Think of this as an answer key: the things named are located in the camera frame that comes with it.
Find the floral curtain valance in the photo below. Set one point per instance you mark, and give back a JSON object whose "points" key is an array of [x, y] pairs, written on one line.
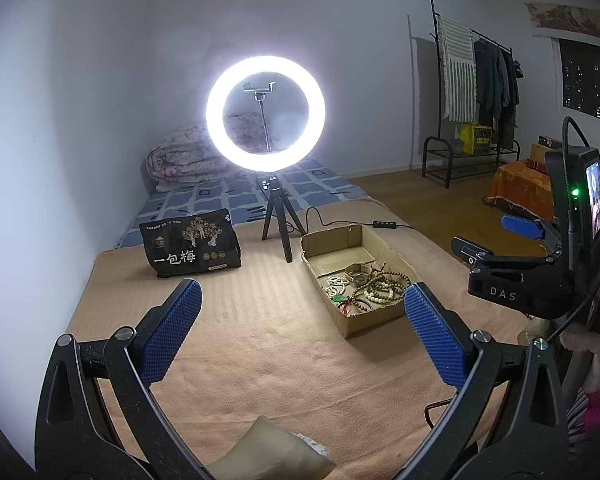
{"points": [[570, 17]]}

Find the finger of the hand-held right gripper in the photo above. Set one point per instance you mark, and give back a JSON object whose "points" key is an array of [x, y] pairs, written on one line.
{"points": [[472, 250], [522, 226]]}

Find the orange cloth covered table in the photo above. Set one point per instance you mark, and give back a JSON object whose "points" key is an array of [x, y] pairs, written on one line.
{"points": [[520, 185]]}

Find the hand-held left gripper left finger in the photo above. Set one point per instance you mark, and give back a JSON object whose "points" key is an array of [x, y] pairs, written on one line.
{"points": [[172, 330]]}

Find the beige cloth pouch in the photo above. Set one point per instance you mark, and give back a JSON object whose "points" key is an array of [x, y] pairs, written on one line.
{"points": [[265, 450]]}

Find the black tripod stand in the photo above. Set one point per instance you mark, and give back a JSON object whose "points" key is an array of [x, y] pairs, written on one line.
{"points": [[279, 210]]}

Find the dark hanging jacket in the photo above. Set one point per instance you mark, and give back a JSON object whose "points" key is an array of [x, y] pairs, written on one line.
{"points": [[490, 80], [512, 85]]}

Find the folded floral quilt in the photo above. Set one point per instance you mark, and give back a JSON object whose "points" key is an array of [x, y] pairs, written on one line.
{"points": [[180, 160]]}

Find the striped hanging towel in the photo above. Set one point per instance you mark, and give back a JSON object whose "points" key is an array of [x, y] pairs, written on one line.
{"points": [[457, 75]]}

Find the blue patterned bedsheet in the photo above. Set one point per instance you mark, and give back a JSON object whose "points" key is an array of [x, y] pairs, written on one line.
{"points": [[220, 195]]}

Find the phone holder clamp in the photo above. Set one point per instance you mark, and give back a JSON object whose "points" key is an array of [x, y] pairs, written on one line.
{"points": [[258, 89]]}

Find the gold wrist watch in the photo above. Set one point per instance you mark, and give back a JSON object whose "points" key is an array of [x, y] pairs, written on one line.
{"points": [[358, 274]]}

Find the black clothes rack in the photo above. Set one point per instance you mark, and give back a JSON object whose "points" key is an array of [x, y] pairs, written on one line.
{"points": [[470, 170]]}

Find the cardboard box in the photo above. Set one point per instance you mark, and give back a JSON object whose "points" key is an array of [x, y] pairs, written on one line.
{"points": [[375, 321]]}

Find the black printed snack bag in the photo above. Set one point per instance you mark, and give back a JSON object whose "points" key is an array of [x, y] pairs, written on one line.
{"points": [[190, 245]]}

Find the person's right forearm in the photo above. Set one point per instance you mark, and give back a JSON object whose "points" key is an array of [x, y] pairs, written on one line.
{"points": [[590, 340]]}

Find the yellow box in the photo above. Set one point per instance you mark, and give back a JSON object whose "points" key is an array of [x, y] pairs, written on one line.
{"points": [[475, 139]]}

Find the dark window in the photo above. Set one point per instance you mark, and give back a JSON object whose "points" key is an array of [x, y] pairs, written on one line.
{"points": [[582, 75]]}

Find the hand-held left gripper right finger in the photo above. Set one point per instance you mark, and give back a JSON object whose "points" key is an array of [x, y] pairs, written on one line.
{"points": [[435, 335]]}

